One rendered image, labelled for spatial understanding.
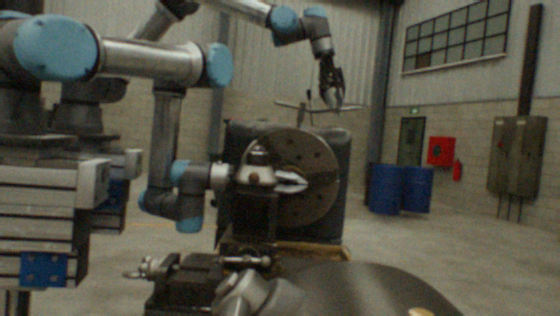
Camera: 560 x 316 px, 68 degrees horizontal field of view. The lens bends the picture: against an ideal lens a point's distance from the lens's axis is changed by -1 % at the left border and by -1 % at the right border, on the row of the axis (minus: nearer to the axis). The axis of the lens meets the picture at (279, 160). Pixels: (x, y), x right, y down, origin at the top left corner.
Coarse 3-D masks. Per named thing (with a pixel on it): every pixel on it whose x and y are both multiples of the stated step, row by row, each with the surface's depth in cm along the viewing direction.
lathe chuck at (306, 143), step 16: (288, 128) 129; (256, 144) 129; (288, 144) 129; (304, 144) 129; (320, 144) 129; (288, 160) 129; (304, 160) 129; (320, 160) 129; (336, 160) 130; (304, 192) 130; (320, 192) 130; (336, 192) 130; (288, 208) 130; (304, 208) 130; (320, 208) 130; (288, 224) 130; (304, 224) 131
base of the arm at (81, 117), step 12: (60, 108) 128; (72, 108) 127; (84, 108) 128; (96, 108) 132; (60, 120) 128; (72, 120) 126; (84, 120) 127; (96, 120) 131; (84, 132) 127; (96, 132) 130
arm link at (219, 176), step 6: (216, 168) 110; (222, 168) 110; (228, 168) 111; (216, 174) 109; (222, 174) 109; (216, 180) 109; (222, 180) 109; (228, 180) 109; (216, 186) 110; (222, 186) 109
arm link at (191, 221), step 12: (180, 192) 110; (168, 204) 113; (180, 204) 110; (192, 204) 109; (204, 204) 113; (168, 216) 113; (180, 216) 110; (192, 216) 110; (180, 228) 110; (192, 228) 110
